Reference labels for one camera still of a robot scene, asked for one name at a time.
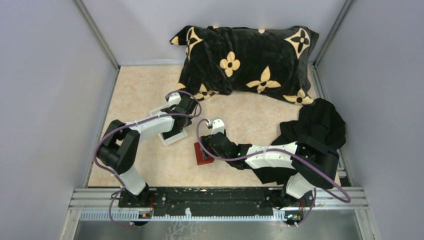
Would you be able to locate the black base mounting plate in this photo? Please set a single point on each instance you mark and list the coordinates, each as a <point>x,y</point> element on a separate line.
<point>214,201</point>

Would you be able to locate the white slotted cable duct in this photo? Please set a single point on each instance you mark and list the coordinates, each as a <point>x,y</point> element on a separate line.
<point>135,216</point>

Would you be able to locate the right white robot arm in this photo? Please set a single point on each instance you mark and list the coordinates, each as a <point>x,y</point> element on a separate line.
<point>308,163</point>

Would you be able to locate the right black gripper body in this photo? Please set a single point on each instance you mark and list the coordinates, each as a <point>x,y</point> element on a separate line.
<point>204,140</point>

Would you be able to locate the white plastic card box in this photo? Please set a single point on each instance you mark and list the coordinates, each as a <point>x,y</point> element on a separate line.
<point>172,136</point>

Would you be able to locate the black cloth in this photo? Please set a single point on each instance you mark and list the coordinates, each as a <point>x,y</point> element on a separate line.
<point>319,120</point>

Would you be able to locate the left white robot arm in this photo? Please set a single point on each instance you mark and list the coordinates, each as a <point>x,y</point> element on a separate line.
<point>119,145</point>

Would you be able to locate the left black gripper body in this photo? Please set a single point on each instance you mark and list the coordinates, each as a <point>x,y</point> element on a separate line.
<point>188,122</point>

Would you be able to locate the black pillow with yellow flowers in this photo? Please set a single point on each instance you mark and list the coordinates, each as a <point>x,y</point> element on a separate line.
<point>269,62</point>

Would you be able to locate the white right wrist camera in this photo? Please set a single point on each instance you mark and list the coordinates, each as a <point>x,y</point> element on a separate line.
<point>216,125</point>

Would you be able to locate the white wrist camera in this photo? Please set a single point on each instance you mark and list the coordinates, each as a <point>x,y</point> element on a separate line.
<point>173,98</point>
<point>216,125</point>

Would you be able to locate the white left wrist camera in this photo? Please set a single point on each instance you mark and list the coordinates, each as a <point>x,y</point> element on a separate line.
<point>173,98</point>

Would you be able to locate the red card holder wallet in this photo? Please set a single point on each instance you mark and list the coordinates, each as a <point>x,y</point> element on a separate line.
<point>201,157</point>

